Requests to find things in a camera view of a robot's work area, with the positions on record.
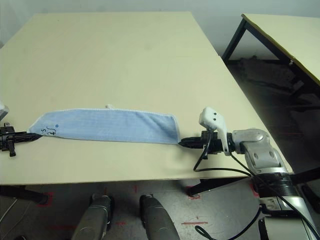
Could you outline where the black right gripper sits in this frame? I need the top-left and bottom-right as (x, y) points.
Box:
(180, 130), (224, 161)

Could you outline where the grey robot leg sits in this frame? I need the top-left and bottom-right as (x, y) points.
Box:
(139, 194), (180, 240)
(71, 193), (113, 240)

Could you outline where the grey robot right leg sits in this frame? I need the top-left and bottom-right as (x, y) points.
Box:
(139, 194), (180, 240)

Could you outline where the grey robot left leg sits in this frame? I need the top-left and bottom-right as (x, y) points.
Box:
(71, 193), (113, 240)

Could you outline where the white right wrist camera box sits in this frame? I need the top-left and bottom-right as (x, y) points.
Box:
(198, 106), (229, 156)

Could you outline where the black table base bar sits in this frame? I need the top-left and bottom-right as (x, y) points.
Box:
(0, 184), (49, 205)
(186, 177), (253, 197)
(289, 166), (320, 186)

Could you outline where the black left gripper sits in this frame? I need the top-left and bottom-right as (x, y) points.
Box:
(0, 121), (43, 158)

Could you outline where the red floor tape corner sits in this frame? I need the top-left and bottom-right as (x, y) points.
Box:
(187, 186), (202, 200)
(37, 191), (55, 208)

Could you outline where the blue towel white trim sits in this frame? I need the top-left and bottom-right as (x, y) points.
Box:
(27, 103), (181, 146)

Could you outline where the beige side table black frame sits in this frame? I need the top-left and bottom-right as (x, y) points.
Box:
(221, 12), (320, 101)

